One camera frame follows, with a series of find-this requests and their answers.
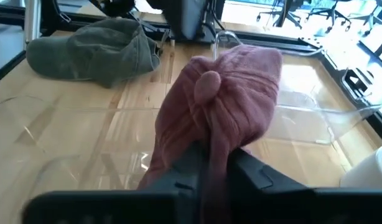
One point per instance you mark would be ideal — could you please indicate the silver metal post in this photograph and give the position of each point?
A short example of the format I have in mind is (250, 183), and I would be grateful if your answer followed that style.
(32, 21)

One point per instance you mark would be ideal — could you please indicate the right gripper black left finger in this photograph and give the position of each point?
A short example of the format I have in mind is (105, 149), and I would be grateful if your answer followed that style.
(188, 171)

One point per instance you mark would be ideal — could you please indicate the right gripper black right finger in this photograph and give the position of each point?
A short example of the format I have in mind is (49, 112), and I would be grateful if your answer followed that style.
(250, 177)

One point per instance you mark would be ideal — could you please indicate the red baseball cap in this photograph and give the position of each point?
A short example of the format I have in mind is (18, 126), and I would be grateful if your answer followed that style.
(228, 93)

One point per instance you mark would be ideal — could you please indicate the clear plastic bin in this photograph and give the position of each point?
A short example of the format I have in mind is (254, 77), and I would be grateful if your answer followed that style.
(69, 161)
(318, 124)

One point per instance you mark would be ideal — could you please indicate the snake plant in white pot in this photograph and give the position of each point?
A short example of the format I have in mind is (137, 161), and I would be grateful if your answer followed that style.
(362, 171)

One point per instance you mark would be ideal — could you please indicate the green baseball cap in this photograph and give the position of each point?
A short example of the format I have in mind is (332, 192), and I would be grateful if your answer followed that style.
(94, 53)

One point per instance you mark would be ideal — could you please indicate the black office chair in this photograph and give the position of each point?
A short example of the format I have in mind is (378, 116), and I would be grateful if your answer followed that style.
(281, 12)
(373, 17)
(329, 14)

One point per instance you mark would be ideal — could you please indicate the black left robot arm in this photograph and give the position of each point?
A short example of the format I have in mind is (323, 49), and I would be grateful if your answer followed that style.
(184, 18)

